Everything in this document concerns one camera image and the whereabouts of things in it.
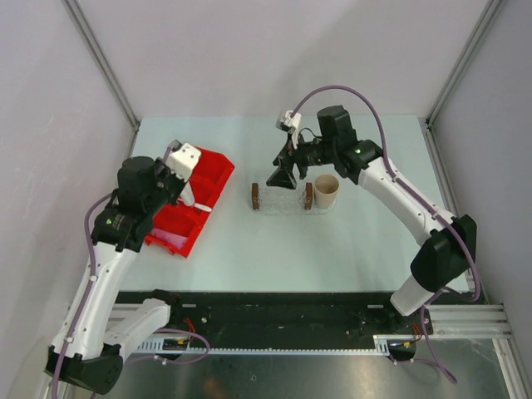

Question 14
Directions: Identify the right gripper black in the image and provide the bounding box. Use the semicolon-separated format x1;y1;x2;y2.
266;131;337;191

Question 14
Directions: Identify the white toothpaste tube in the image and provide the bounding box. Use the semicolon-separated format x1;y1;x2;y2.
179;183;195;207

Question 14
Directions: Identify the beige plastic cup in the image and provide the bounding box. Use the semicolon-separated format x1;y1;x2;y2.
313;174;339;209

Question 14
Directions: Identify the pink toothpaste tube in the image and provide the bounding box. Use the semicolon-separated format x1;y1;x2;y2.
150;228;187;249

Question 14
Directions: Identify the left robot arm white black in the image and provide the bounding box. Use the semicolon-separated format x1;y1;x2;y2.
45;151;200;397

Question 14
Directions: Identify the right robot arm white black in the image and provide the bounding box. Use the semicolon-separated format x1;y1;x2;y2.
266;106;477;333

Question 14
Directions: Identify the clear textured glass tray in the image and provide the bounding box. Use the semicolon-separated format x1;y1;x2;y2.
249;183;336;216

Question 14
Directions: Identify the white toothbrush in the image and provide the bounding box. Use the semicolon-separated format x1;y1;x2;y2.
193;203;212;213

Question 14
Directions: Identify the red plastic organizer bin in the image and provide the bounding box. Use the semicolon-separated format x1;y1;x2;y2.
145;149;235;259

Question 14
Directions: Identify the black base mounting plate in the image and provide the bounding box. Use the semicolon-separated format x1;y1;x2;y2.
85;291;487;338

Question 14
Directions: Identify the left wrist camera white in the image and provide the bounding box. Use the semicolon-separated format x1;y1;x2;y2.
165;140;202;181

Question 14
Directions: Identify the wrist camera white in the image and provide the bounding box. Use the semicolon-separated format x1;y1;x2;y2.
276;110;302;150
165;140;202;181

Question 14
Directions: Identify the left brown wooden tray handle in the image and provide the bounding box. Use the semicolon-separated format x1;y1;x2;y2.
251;182;260;211

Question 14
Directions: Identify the brown wooden tray handle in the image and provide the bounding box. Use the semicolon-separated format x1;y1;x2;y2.
251;182;260;211
304;182;313;210

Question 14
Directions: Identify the right brown wooden tray handle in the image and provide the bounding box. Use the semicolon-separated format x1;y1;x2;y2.
304;182;313;210

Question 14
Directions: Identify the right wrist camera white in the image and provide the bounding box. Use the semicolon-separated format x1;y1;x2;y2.
276;110;302;150

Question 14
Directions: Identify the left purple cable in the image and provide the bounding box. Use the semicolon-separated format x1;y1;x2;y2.
49;140;211;399

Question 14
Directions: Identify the white slotted cable duct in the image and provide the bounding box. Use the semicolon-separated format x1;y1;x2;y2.
124;334;392;357

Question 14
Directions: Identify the left aluminium corner post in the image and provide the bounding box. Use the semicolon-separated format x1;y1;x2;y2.
62;0;140;133

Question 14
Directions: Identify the aluminium corner post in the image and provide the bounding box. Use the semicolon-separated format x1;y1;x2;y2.
426;0;506;126
62;0;140;133

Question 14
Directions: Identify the right aluminium corner post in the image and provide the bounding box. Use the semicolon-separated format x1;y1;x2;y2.
426;0;506;126

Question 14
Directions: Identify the aluminium frame rail front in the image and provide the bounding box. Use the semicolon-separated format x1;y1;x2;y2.
62;303;512;338

